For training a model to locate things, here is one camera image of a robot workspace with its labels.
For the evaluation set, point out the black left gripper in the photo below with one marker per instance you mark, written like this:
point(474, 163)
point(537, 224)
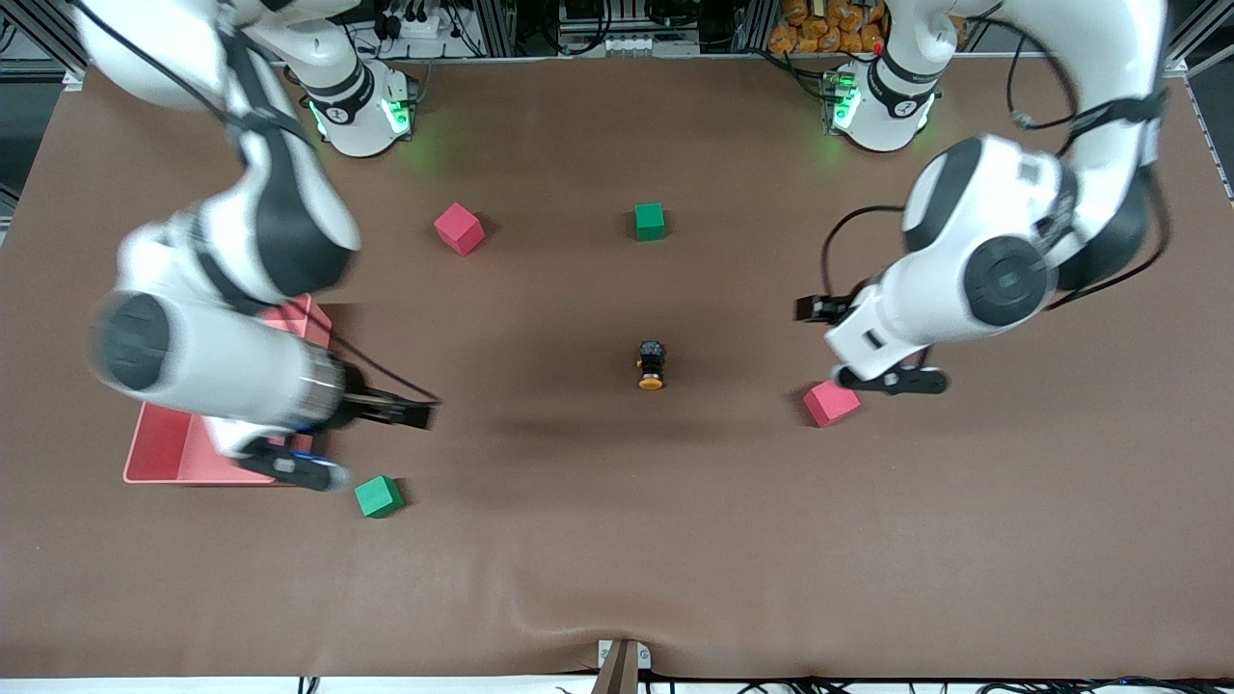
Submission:
point(822, 309)

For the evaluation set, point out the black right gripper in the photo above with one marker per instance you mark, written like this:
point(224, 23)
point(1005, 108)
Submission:
point(359, 408)

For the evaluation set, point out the orange mushroom push button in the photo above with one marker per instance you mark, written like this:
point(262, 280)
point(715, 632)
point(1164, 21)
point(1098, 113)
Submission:
point(652, 364)

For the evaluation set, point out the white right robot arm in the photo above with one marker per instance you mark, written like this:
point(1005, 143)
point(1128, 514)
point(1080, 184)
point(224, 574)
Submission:
point(222, 357)

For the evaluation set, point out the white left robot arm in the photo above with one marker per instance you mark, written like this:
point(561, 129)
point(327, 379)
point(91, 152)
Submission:
point(1003, 280)

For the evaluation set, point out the green foam cube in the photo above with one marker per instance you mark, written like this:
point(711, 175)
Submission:
point(650, 222)
point(378, 497)

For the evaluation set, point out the pink foam cube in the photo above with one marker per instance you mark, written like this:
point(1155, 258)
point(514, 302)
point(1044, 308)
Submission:
point(459, 229)
point(827, 407)

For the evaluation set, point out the brown table mat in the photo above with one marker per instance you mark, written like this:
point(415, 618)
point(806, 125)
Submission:
point(598, 540)

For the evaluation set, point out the pink plastic bin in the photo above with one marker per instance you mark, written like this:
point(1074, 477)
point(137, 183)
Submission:
point(159, 453)

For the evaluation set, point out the orange snack bags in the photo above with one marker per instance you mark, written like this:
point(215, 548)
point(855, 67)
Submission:
point(824, 27)

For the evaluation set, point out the white connector strip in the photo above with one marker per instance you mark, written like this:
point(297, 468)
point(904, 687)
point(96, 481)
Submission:
point(631, 44)

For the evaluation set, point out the white power strip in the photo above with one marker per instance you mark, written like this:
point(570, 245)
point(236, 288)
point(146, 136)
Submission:
point(419, 24)

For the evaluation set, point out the brown camera support pole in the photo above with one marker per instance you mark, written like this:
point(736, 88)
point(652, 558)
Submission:
point(617, 675)

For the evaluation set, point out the metal mount bracket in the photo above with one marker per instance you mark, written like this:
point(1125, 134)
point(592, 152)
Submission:
point(641, 655)

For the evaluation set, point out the aluminium frame profile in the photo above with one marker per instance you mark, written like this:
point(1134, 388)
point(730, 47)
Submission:
point(1200, 39)
point(43, 29)

